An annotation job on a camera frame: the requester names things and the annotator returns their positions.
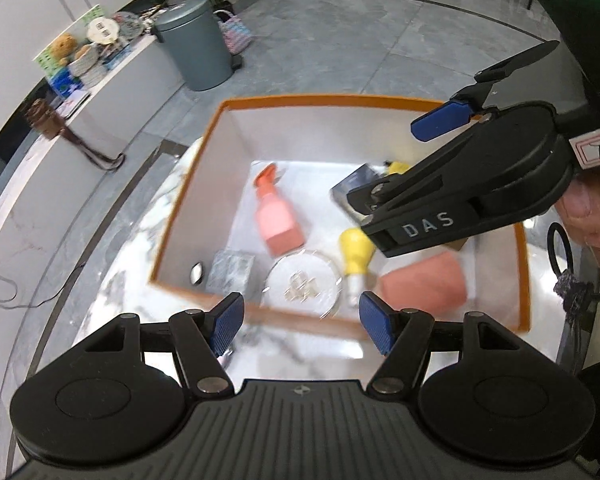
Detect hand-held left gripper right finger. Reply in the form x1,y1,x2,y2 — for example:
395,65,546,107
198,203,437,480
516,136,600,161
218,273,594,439
359,290,525,397

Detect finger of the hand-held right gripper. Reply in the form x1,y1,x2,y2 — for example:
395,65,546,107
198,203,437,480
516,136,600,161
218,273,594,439
346,125,487,260
411,40,562,142

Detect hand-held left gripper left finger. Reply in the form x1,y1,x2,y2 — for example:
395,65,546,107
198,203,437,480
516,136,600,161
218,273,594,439
81,291,245,400

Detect small yellow pouch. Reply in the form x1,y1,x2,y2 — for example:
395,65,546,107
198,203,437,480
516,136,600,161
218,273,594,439
382,160,414,179

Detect clear plastic cube box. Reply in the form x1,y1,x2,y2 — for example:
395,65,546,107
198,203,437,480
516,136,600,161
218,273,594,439
207,250,256,293

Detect salmon pink box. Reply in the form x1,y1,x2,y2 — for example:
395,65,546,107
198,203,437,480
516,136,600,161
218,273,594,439
377,252,468,319

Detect yellow bulb-shaped pump bottle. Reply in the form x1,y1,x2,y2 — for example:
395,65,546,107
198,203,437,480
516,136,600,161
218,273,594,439
337,227,382,309

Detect dark printed card box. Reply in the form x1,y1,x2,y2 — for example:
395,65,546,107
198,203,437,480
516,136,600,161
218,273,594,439
330,162,387,212

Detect round white compact case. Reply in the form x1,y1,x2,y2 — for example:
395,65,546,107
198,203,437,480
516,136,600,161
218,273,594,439
261,252,342,318

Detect pink bottle with orange cap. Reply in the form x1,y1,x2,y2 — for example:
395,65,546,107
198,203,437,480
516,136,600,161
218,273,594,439
252,162,306,256

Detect orange storage box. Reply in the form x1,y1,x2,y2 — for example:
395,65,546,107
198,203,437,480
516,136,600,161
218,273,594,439
149,95,531,333

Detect person's right hand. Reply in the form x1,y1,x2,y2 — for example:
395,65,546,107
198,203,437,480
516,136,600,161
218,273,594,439
555,165,600,286

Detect pastel woven basket bag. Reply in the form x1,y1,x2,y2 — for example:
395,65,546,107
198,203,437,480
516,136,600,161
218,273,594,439
214,9,255,57

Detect grey trash bin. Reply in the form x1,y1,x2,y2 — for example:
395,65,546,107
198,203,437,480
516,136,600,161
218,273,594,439
152,0,234,92

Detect white woven baskets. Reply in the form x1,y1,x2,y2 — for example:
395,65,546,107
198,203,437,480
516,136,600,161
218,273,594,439
67,42,111,88

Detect patterned round plate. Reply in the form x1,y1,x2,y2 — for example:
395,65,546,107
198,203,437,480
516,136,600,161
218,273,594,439
112,11,145,40

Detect round white hand fan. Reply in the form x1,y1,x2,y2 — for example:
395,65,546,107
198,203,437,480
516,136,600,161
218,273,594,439
85,16,122,44

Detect brown teddy bear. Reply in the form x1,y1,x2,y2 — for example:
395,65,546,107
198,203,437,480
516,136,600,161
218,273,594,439
47,34,79,67

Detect green illustrated poster board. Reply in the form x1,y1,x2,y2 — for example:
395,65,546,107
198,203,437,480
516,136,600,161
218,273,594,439
34,4,106,77

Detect black wrist cord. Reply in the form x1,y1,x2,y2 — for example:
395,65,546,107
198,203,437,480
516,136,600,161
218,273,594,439
547,222,600,377

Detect black cable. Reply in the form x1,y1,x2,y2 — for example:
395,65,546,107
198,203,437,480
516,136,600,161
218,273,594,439
0,225,58,311

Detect brown bag with strap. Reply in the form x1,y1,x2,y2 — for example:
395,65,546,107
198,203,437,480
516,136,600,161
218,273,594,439
25,99,127,172

